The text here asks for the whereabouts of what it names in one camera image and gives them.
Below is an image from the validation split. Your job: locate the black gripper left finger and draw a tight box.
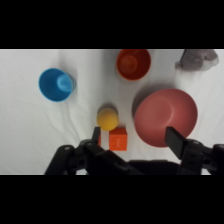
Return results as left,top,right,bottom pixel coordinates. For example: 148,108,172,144
44,126,144,175

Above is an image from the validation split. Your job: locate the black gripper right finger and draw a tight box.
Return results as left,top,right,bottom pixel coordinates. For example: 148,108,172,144
164,126,224,175

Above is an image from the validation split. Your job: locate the blue plastic cup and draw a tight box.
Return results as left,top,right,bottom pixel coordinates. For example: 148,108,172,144
38,67,77,103

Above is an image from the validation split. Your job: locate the pink plastic bowl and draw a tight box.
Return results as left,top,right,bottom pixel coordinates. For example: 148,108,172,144
133,88,199,149

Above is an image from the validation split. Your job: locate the orange plastic cup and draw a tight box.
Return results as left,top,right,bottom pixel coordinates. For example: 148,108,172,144
115,49,152,82

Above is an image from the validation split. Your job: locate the orange cube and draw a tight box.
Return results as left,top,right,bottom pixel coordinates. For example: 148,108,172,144
108,126,129,152

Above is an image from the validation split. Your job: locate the yellow ball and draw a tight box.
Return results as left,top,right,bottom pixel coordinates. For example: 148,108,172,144
96,107,120,131

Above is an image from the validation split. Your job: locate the crumpled gray plastic wrap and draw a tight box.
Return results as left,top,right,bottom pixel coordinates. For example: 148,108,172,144
175,49,220,72

